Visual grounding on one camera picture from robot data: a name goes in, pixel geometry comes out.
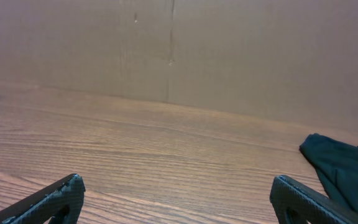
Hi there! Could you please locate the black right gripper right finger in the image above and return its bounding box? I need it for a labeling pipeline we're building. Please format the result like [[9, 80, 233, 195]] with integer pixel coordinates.
[[270, 175, 358, 224]]

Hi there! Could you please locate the black clothes pile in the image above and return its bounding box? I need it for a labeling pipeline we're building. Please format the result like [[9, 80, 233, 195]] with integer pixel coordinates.
[[299, 133, 358, 213]]

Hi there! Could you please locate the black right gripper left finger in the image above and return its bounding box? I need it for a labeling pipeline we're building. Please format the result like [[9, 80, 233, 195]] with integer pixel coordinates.
[[0, 174, 86, 224]]

